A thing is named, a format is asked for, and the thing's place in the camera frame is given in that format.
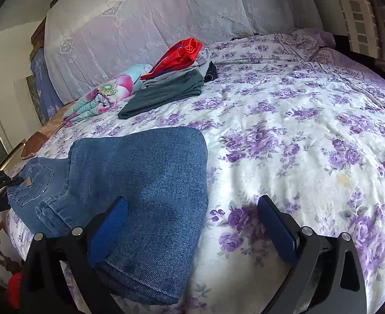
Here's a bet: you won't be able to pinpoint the blue denim jeans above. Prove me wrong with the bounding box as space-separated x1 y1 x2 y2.
7 127 208 305

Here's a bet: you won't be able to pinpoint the blue patterned cloth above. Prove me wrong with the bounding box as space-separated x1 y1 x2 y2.
30 48 63 121

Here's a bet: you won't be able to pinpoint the floral folded blanket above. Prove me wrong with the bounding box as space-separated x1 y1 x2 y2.
63 64 151 126

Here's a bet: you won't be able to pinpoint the purple floral bedspread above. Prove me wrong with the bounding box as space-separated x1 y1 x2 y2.
2 27 385 314

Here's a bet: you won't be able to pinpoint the dark teal folded pants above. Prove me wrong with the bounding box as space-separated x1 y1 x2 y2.
118 70 205 120

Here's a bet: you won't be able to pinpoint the white lace headboard cover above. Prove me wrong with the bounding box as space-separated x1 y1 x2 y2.
45 0 322 103

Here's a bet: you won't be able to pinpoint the red folded shorts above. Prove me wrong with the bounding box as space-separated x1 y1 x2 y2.
140 38 202 81

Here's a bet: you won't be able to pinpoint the black folded garment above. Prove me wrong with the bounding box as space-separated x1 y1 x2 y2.
204 61 218 83

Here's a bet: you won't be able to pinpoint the grey folded garment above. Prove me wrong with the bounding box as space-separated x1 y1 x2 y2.
143 48 210 88

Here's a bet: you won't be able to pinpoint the gold bed frame rail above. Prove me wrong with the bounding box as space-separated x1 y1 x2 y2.
0 139 26 172

